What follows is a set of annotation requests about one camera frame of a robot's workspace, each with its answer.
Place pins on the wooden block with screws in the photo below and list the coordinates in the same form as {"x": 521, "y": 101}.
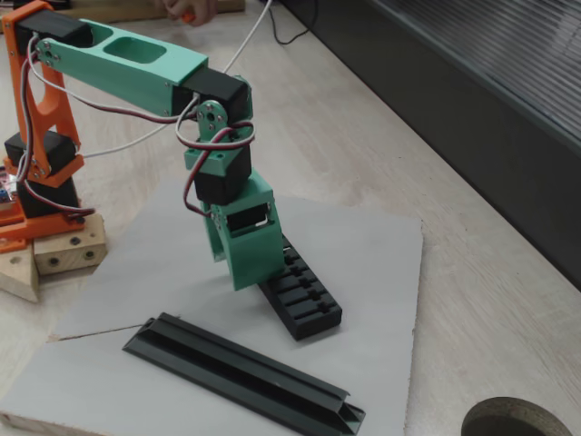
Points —
{"x": 68, "y": 254}

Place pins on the small orange object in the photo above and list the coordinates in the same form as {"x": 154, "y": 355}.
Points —
{"x": 187, "y": 17}

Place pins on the light wooden beam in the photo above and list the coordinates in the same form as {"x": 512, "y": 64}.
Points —
{"x": 229, "y": 4}

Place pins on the grey window blind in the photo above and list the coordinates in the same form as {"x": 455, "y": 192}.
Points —
{"x": 522, "y": 45}

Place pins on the grey cardboard mat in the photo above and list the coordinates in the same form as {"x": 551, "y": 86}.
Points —
{"x": 136, "y": 272}

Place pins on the black slotted holder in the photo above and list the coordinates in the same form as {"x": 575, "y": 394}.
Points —
{"x": 313, "y": 304}

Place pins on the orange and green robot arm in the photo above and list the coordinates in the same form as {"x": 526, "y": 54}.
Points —
{"x": 136, "y": 72}

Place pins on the red controller board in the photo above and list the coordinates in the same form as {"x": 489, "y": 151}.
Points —
{"x": 4, "y": 186}

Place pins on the person's hand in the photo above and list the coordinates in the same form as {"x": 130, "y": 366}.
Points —
{"x": 195, "y": 6}

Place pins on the long black plastic rail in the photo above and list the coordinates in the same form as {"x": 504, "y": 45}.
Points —
{"x": 236, "y": 368}

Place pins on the wooden base plank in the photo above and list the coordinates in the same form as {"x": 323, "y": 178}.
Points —
{"x": 18, "y": 277}

